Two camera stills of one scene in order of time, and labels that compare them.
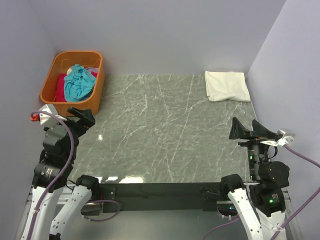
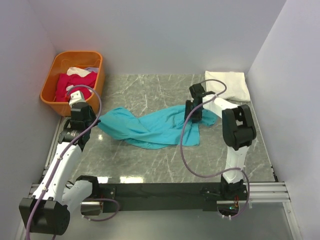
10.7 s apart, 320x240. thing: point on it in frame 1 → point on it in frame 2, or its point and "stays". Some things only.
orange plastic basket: x=58 y=64 stays
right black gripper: x=237 y=129 → x=197 y=118
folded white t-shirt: x=222 y=85 stays
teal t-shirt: x=78 y=83 → x=163 y=127
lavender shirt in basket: x=90 y=69 stays
